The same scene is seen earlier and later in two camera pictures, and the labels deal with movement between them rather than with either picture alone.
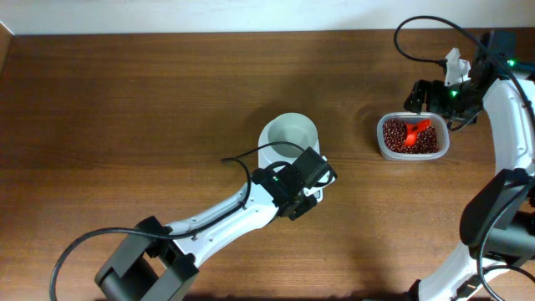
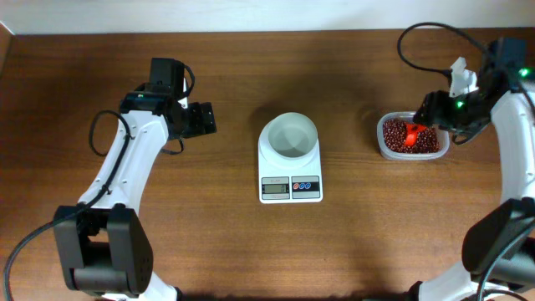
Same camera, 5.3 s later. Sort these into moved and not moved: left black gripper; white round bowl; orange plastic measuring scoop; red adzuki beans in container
Moved: left black gripper
Not moved: red adzuki beans in container; orange plastic measuring scoop; white round bowl
